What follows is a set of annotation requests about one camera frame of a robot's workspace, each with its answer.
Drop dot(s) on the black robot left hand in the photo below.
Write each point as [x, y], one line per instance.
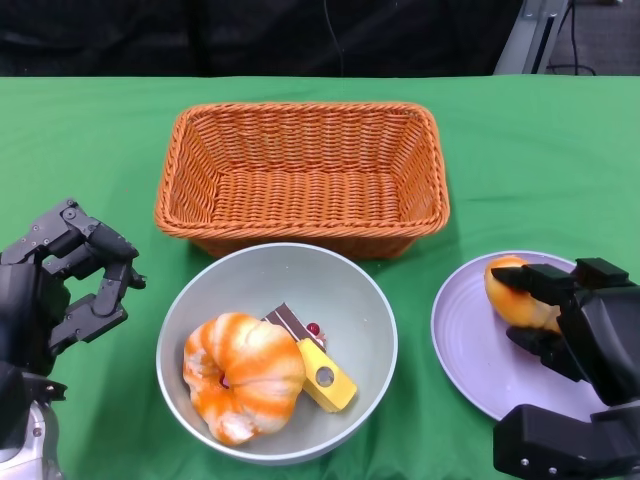
[25, 300]

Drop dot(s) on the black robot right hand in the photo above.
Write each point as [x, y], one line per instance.
[600, 340]

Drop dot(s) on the grey-green bowl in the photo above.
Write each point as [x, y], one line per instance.
[300, 280]

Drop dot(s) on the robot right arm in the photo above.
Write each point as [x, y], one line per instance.
[550, 440]

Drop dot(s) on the lavender plate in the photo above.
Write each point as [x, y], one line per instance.
[465, 350]

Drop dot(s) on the salmon cake with brown top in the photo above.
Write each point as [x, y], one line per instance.
[290, 320]

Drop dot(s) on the yellow toy cake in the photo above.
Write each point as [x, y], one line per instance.
[330, 385]

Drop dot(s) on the orange wicker basket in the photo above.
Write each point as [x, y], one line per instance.
[300, 200]

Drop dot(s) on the plain green tablecloth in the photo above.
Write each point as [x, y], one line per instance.
[525, 150]

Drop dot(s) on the black cloth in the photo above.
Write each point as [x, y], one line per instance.
[150, 35]

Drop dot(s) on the grey metal frame post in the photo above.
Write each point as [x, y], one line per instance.
[525, 40]

